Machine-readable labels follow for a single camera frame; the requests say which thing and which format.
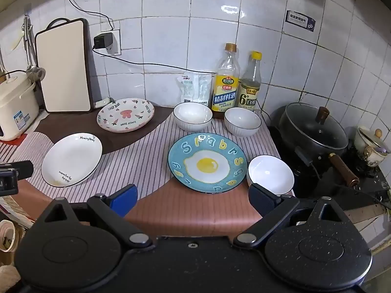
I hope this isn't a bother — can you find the black gas stove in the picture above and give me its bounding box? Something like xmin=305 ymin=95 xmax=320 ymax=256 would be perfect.
xmin=265 ymin=121 xmax=391 ymax=209

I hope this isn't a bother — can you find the black wall cable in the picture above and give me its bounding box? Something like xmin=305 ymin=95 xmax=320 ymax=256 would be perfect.
xmin=64 ymin=0 xmax=116 ymax=33

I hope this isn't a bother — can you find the white rice cooker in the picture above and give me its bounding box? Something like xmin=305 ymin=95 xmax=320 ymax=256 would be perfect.
xmin=0 ymin=73 xmax=40 ymax=141

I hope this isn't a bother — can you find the clear plastic seasoning bag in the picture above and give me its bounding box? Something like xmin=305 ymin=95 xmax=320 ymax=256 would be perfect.
xmin=175 ymin=73 xmax=200 ymax=104
xmin=195 ymin=73 xmax=215 ymax=105

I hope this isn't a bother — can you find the small ceramic lidded pot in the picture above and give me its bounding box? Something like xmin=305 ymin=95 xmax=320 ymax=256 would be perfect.
xmin=354 ymin=125 xmax=391 ymax=168

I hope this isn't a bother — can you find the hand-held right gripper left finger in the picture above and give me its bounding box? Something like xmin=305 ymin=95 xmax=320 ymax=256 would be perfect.
xmin=35 ymin=184 xmax=153 ymax=250

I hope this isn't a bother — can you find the black charger cable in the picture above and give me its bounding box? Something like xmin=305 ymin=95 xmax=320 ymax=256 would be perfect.
xmin=92 ymin=48 xmax=271 ymax=126

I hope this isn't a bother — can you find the dark wall sticker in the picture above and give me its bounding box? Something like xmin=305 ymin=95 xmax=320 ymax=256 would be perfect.
xmin=285 ymin=10 xmax=316 ymax=33

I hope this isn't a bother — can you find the striped brown table mat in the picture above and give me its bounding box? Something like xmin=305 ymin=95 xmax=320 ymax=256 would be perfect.
xmin=0 ymin=104 xmax=283 ymax=235

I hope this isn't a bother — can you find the beige cup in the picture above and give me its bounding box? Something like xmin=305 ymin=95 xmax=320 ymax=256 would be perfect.
xmin=0 ymin=219 xmax=16 ymax=252

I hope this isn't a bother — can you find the black charger plug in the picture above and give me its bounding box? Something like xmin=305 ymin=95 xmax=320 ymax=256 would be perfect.
xmin=93 ymin=32 xmax=114 ymax=51

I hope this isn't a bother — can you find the black cooking pot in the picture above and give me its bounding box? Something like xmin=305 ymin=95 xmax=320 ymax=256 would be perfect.
xmin=277 ymin=102 xmax=361 ymax=187

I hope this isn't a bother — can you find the vinegar bottle yellow cap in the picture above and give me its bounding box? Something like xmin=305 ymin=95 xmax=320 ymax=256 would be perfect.
xmin=238 ymin=51 xmax=263 ymax=113

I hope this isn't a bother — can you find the cooking wine bottle yellow label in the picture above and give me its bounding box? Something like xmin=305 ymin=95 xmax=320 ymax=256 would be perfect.
xmin=211 ymin=43 xmax=240 ymax=113

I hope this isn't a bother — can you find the metal ladle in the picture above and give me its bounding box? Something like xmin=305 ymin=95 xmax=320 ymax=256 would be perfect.
xmin=23 ymin=15 xmax=46 ymax=82

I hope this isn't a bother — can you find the white wall socket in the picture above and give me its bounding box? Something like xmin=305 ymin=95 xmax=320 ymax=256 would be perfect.
xmin=99 ymin=30 xmax=122 ymax=56

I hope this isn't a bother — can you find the white plate with black rim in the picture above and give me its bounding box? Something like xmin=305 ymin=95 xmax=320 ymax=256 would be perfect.
xmin=41 ymin=133 xmax=103 ymax=188

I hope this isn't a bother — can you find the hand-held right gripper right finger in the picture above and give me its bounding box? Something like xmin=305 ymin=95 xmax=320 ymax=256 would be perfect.
xmin=234 ymin=183 xmax=352 ymax=249

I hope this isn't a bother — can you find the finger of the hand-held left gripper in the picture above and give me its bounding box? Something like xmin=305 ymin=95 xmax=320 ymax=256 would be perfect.
xmin=11 ymin=160 xmax=34 ymax=178

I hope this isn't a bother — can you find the white ribbed bowl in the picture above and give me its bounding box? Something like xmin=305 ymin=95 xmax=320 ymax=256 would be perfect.
xmin=224 ymin=107 xmax=262 ymax=137
xmin=247 ymin=155 xmax=295 ymax=196
xmin=173 ymin=102 xmax=213 ymax=132

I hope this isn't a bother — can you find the cream cutting board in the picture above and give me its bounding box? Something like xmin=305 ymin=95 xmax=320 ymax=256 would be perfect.
xmin=35 ymin=18 xmax=95 ymax=113

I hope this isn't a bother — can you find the blue egg print plate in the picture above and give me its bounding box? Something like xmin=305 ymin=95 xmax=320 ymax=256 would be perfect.
xmin=167 ymin=132 xmax=248 ymax=194

